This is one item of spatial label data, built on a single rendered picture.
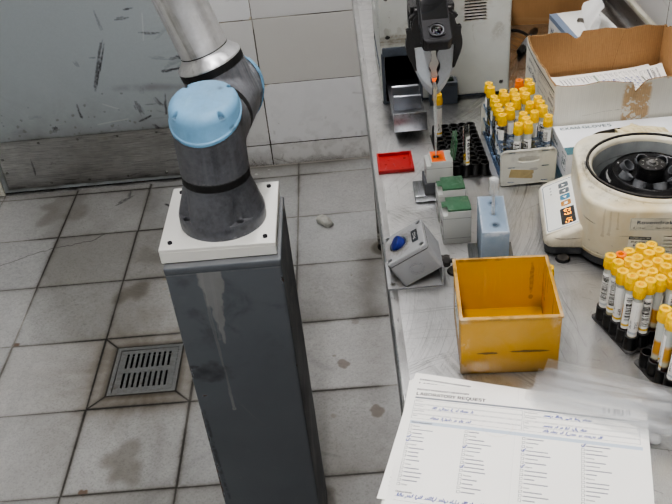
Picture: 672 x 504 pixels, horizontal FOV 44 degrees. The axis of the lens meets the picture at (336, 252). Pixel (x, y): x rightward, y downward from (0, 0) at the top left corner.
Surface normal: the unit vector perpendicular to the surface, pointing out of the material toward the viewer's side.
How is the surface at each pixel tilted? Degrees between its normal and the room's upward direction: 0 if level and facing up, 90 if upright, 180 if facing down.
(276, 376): 90
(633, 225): 90
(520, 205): 0
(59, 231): 0
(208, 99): 7
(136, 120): 90
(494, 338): 90
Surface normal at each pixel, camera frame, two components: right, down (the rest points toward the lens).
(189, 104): -0.08, -0.72
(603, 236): -0.56, 0.53
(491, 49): 0.03, 0.58
